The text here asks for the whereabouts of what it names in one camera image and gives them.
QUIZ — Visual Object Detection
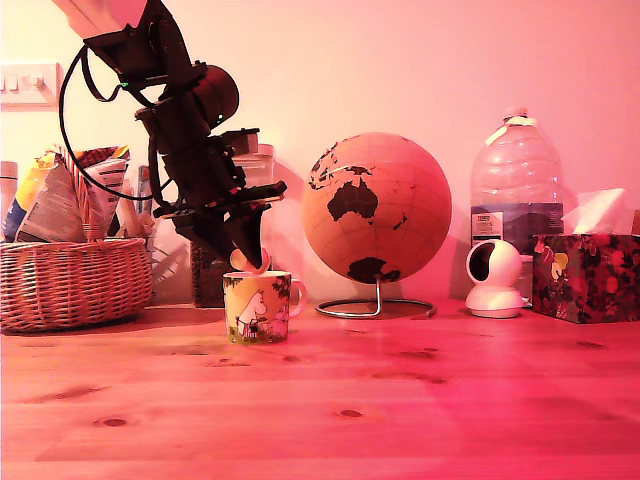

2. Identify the cartoon print coffee mug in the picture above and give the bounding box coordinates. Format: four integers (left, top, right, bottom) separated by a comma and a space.
222, 270, 308, 346

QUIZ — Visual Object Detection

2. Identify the clear storage jar with lid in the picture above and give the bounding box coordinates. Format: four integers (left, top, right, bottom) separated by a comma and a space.
191, 143, 277, 308

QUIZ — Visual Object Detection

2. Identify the striped printed packet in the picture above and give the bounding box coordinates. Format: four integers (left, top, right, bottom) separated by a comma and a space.
74, 144, 133, 239

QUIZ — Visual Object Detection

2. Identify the cork globe on metal stand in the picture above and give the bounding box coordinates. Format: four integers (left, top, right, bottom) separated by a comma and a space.
302, 132, 453, 320

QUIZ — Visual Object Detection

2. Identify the wicker basket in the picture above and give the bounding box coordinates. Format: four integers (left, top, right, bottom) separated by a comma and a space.
0, 237, 154, 335

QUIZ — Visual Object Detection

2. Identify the yellow and blue snack bag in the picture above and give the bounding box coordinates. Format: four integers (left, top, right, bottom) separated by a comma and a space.
3, 148, 87, 245

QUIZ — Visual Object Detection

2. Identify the large clear water bottle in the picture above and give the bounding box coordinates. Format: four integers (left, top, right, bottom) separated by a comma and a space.
469, 107, 566, 297

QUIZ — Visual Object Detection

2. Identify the floral tissue box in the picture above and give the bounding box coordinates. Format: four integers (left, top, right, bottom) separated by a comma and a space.
530, 233, 640, 326

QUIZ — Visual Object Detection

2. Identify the white tissue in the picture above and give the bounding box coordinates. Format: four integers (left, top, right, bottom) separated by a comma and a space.
559, 188, 627, 236

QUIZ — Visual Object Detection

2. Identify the thin black cable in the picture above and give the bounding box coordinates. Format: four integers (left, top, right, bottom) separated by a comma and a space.
81, 44, 129, 104

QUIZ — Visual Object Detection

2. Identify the white wall switch plate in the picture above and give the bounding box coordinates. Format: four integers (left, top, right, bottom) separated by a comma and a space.
0, 63, 63, 109

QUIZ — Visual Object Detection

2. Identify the small white round camera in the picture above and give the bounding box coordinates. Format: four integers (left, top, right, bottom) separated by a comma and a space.
464, 239, 524, 320

